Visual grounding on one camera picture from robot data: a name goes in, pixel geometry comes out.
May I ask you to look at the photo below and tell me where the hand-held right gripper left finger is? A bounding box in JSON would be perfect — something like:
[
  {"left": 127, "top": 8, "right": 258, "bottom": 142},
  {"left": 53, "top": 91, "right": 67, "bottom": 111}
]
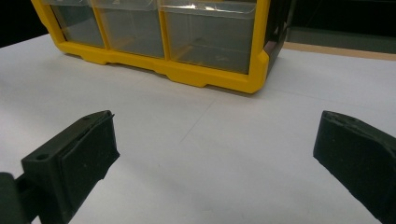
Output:
[{"left": 21, "top": 109, "right": 120, "bottom": 224}]

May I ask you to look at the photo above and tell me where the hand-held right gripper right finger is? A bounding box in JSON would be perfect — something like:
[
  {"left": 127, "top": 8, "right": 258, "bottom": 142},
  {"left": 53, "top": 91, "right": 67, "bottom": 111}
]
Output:
[{"left": 313, "top": 110, "right": 396, "bottom": 224}]

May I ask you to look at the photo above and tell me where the clear plastic drawer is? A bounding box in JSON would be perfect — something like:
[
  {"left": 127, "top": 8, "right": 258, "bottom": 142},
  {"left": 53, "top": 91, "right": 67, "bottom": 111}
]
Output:
[
  {"left": 158, "top": 0, "right": 258, "bottom": 76},
  {"left": 41, "top": 0, "right": 106, "bottom": 49},
  {"left": 90, "top": 0, "right": 165, "bottom": 59}
]

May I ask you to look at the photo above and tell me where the yellow drawer cabinet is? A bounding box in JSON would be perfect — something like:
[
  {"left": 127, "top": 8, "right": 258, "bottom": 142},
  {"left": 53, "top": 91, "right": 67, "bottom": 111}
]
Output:
[{"left": 30, "top": 0, "right": 292, "bottom": 94}]

